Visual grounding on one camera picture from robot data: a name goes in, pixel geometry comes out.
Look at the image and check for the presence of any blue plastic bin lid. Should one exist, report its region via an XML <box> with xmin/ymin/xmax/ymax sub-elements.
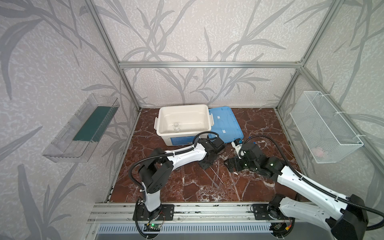
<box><xmin>209</xmin><ymin>107</ymin><xmax>244</xmax><ymax>144</ymax></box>

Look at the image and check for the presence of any white plastic storage bin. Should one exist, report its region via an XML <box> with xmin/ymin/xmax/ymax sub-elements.
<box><xmin>154</xmin><ymin>105</ymin><xmax>214</xmax><ymax>146</ymax></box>

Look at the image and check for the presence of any clear small plastic beaker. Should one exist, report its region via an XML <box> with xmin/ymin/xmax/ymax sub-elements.
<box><xmin>173</xmin><ymin>122</ymin><xmax>181</xmax><ymax>132</ymax></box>

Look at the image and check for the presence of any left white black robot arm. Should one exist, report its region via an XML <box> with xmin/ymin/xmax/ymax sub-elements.
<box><xmin>129</xmin><ymin>136</ymin><xmax>226</xmax><ymax>214</ymax></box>

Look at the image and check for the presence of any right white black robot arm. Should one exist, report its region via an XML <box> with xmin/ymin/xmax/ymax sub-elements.
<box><xmin>224</xmin><ymin>140</ymin><xmax>384</xmax><ymax>240</ymax></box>

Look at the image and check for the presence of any glass stirring rod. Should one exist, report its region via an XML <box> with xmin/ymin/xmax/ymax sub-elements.
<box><xmin>210</xmin><ymin>167</ymin><xmax>224</xmax><ymax>184</ymax></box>

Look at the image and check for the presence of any green circuit board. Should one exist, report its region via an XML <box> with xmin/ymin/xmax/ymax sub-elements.
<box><xmin>144</xmin><ymin>224</ymin><xmax>162</xmax><ymax>232</ymax></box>

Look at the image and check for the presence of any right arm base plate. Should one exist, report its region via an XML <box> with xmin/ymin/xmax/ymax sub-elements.
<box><xmin>250</xmin><ymin>204</ymin><xmax>280</xmax><ymax>221</ymax></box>

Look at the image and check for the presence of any white wire mesh basket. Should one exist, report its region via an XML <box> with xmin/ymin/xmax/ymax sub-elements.
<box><xmin>290</xmin><ymin>91</ymin><xmax>364</xmax><ymax>164</ymax></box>

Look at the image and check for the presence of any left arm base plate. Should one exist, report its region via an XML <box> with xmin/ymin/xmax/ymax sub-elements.
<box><xmin>133</xmin><ymin>204</ymin><xmax>175</xmax><ymax>221</ymax></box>

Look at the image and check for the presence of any clear wall shelf green mat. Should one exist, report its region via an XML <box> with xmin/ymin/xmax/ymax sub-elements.
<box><xmin>42</xmin><ymin>94</ymin><xmax>120</xmax><ymax>163</ymax></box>

